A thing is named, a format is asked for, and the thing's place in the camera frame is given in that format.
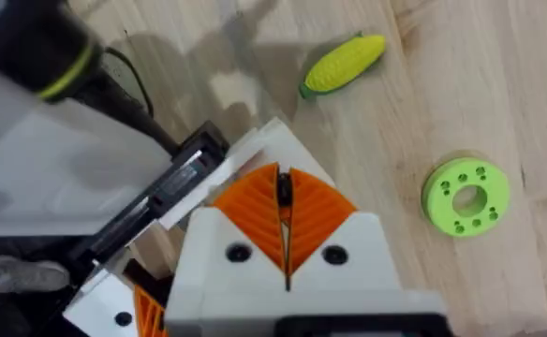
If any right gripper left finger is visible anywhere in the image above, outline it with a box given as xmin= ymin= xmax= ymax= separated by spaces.
xmin=165 ymin=161 xmax=288 ymax=324

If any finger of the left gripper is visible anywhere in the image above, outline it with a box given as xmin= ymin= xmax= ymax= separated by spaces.
xmin=158 ymin=116 xmax=336 ymax=231
xmin=62 ymin=270 xmax=170 ymax=337

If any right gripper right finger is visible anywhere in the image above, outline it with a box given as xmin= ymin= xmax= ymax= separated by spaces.
xmin=285 ymin=167 xmax=400 ymax=295

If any yellow toy corn cob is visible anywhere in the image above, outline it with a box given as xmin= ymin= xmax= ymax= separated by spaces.
xmin=299 ymin=31 xmax=388 ymax=100

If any upright flat wrist plate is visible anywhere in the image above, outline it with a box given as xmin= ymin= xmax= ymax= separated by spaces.
xmin=0 ymin=69 xmax=177 ymax=238

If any green disc with holes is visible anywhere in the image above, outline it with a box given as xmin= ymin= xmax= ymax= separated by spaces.
xmin=421 ymin=156 xmax=511 ymax=239

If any black cable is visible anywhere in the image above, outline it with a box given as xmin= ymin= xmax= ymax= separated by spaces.
xmin=103 ymin=45 xmax=155 ymax=119

